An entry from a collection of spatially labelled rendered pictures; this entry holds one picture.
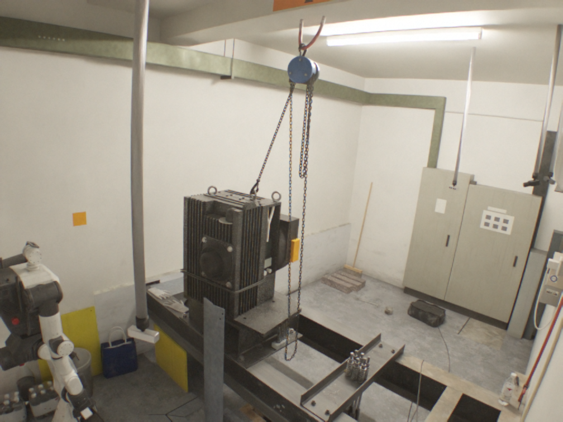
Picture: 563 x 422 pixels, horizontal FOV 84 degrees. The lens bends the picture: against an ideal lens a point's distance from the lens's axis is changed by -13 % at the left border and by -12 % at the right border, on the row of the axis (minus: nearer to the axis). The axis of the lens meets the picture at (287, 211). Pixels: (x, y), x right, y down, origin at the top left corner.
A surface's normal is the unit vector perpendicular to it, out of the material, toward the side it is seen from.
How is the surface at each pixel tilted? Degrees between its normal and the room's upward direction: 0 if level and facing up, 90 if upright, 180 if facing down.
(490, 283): 90
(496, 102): 90
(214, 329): 90
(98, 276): 90
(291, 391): 0
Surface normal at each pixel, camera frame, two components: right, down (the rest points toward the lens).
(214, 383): -0.48, 0.18
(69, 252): 0.74, 0.22
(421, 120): -0.67, 0.13
